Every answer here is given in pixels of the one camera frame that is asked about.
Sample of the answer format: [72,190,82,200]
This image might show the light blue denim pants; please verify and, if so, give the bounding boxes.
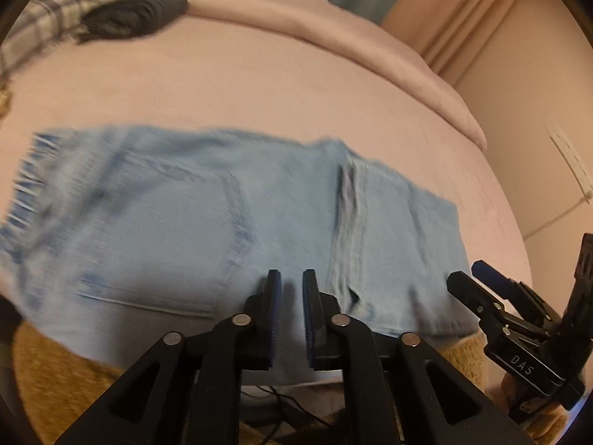
[0,123,480,386]

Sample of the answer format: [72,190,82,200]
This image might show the pink bed blanket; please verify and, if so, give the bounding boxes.
[0,0,533,388]

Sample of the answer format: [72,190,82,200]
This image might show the pink duvet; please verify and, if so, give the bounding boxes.
[60,0,487,149]

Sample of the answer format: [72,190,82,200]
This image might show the person's right hand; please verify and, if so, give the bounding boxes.
[503,373,570,433]

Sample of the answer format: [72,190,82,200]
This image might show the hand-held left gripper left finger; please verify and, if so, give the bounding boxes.
[54,269,283,445]

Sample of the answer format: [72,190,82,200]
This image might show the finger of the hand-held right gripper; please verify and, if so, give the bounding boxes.
[446,271,506,334]
[471,260,559,330]

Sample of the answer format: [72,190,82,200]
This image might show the black cable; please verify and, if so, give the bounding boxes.
[241,382,335,442]

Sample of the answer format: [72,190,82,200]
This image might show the large plaid pillow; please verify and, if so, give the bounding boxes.
[0,0,100,79]

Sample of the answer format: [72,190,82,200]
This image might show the yellow shaggy rug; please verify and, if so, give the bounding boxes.
[9,322,487,445]

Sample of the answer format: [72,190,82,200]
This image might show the dark folded clothing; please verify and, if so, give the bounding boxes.
[81,0,191,43]

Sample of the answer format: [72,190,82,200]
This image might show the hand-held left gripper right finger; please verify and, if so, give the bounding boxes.
[302,269,533,445]

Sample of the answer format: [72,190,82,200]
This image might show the pink curtain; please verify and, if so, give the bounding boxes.
[380,0,533,85]

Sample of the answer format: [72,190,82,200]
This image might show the white wall socket strip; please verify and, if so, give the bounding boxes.
[544,115,593,201]

